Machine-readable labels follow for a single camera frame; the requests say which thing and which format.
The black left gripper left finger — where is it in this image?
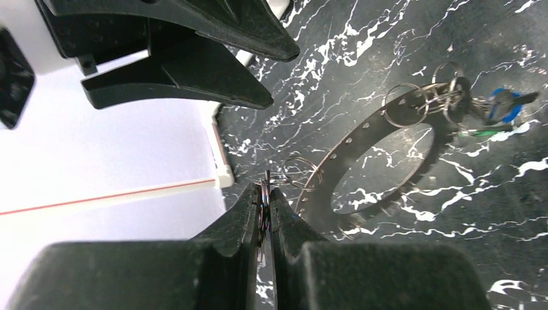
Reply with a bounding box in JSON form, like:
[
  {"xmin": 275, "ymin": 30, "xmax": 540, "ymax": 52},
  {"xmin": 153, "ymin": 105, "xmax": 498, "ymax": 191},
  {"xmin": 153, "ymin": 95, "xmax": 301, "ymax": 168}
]
[{"xmin": 6, "ymin": 184, "xmax": 260, "ymax": 309}]

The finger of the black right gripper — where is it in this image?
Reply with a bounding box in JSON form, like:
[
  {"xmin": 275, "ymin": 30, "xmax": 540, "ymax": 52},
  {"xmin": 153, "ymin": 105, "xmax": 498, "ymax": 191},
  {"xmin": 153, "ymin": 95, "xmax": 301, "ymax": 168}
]
[
  {"xmin": 81, "ymin": 35, "xmax": 273, "ymax": 110},
  {"xmin": 44, "ymin": 0, "xmax": 300, "ymax": 62}
]

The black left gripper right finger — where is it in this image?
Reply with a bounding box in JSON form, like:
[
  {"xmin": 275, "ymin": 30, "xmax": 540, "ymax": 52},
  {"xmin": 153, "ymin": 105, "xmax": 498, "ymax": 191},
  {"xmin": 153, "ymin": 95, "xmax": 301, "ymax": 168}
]
[{"xmin": 270, "ymin": 189, "xmax": 490, "ymax": 309}]

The black key fob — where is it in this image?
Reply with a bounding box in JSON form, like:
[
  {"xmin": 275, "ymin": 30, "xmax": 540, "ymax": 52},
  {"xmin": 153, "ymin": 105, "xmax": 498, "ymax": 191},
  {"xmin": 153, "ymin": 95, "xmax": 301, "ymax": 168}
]
[{"xmin": 258, "ymin": 170, "xmax": 271, "ymax": 267}]

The green key tag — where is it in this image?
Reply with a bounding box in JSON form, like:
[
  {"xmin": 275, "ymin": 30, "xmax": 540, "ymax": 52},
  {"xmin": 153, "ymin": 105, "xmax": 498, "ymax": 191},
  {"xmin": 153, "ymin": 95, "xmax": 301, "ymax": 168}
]
[{"xmin": 457, "ymin": 127, "xmax": 512, "ymax": 138}]

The blue key tag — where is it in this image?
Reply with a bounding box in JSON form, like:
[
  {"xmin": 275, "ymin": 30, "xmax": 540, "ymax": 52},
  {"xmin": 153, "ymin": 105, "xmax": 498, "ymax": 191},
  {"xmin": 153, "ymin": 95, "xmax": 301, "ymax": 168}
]
[{"xmin": 485, "ymin": 88, "xmax": 540, "ymax": 125}]

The white PVC pipe frame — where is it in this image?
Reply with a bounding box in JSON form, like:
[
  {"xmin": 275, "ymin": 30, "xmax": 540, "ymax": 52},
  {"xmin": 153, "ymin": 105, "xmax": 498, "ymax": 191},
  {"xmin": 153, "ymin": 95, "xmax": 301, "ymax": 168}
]
[{"xmin": 0, "ymin": 0, "xmax": 296, "ymax": 217}]

